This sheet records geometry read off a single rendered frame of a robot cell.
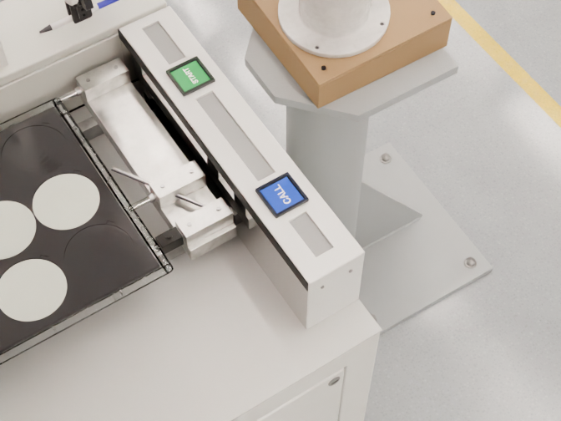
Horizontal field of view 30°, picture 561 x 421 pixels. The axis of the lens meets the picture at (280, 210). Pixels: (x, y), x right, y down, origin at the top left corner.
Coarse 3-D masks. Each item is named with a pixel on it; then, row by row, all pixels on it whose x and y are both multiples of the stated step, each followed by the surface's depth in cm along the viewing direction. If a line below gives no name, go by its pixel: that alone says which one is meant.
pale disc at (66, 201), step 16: (64, 176) 159; (80, 176) 159; (48, 192) 157; (64, 192) 157; (80, 192) 157; (96, 192) 157; (48, 208) 156; (64, 208) 156; (80, 208) 156; (96, 208) 156; (48, 224) 154; (64, 224) 154; (80, 224) 154
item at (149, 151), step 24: (120, 96) 170; (96, 120) 170; (120, 120) 167; (144, 120) 167; (120, 144) 164; (144, 144) 164; (168, 144) 164; (144, 168) 162; (168, 168) 162; (192, 192) 160; (168, 216) 157; (216, 240) 156
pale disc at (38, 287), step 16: (16, 272) 150; (32, 272) 150; (48, 272) 150; (0, 288) 148; (16, 288) 148; (32, 288) 148; (48, 288) 148; (64, 288) 148; (0, 304) 147; (16, 304) 147; (32, 304) 147; (48, 304) 147; (32, 320) 146
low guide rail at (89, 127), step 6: (84, 120) 171; (90, 120) 171; (84, 126) 170; (90, 126) 170; (96, 126) 170; (84, 132) 170; (90, 132) 171; (96, 132) 172; (102, 132) 172; (90, 138) 172
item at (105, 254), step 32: (32, 128) 164; (64, 128) 164; (0, 160) 160; (32, 160) 160; (64, 160) 160; (0, 192) 157; (32, 192) 157; (96, 224) 154; (128, 224) 154; (32, 256) 151; (64, 256) 151; (96, 256) 151; (128, 256) 151; (96, 288) 148; (0, 320) 146; (0, 352) 143
